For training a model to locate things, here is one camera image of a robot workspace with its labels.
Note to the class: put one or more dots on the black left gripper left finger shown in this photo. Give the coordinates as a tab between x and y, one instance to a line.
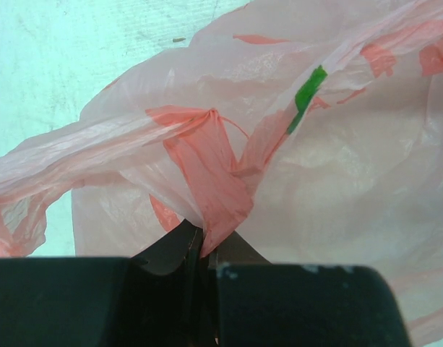
144	300

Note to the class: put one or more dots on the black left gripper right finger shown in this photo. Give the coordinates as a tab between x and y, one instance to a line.
259	303

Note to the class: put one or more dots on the pink plastic bag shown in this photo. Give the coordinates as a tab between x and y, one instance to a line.
312	128

